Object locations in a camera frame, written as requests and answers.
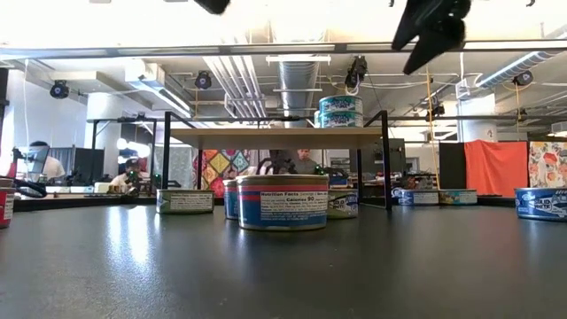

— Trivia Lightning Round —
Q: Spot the wooden shelf with black legs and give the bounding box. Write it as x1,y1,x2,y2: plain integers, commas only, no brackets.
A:
159,109,392,212

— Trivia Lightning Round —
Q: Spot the black panel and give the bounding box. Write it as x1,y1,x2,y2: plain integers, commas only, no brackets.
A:
438,141,466,191

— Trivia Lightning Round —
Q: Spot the yellow rope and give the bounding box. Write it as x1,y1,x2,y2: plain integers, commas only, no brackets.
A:
423,66,440,190

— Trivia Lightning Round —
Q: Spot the person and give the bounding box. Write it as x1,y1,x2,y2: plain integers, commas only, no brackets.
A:
109,158,151,194
27,140,66,181
294,148,325,175

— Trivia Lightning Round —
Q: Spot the colourful patchwork quilt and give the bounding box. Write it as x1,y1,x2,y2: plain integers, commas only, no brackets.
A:
192,148,252,198

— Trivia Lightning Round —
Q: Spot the blue label tuna can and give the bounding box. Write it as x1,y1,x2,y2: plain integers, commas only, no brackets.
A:
396,188,440,206
513,186,567,222

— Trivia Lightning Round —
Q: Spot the green label gold lid can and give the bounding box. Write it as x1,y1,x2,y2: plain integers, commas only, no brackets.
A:
155,189,216,215

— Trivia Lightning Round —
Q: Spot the background monitor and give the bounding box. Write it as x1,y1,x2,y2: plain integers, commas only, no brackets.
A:
15,145,50,176

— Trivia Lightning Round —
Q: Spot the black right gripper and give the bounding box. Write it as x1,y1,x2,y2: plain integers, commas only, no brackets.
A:
391,0,473,75

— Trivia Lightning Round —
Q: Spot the multicolour label tuna can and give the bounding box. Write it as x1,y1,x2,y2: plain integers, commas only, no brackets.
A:
437,189,478,206

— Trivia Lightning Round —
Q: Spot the black metal stand frame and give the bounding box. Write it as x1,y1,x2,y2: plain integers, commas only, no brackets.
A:
90,113,159,178

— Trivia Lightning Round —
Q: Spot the black ceiling camera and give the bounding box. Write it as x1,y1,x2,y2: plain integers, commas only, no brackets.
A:
194,70,213,90
512,69,535,88
48,79,71,100

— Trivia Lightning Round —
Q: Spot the red label can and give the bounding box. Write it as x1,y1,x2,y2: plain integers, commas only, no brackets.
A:
0,186,18,230

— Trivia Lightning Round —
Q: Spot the Wild Planet salmon can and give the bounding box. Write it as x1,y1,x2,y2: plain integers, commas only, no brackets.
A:
221,178,241,221
236,174,330,232

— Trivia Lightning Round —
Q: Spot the silver air duct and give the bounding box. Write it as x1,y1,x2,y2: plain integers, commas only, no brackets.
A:
277,59,321,129

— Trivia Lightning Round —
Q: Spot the black table mat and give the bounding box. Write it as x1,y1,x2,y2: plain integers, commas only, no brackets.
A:
0,201,567,319

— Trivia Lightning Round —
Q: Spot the floral cloth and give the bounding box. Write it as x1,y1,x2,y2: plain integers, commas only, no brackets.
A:
528,140,567,189

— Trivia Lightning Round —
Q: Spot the orange cloth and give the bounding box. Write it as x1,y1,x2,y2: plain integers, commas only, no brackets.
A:
463,139,530,198

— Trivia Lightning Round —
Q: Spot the hanging black device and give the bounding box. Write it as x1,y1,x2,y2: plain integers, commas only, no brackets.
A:
424,95,447,123
344,55,369,89

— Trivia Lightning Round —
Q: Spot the white ribbed duct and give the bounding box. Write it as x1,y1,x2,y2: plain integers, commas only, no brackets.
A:
476,49,567,89

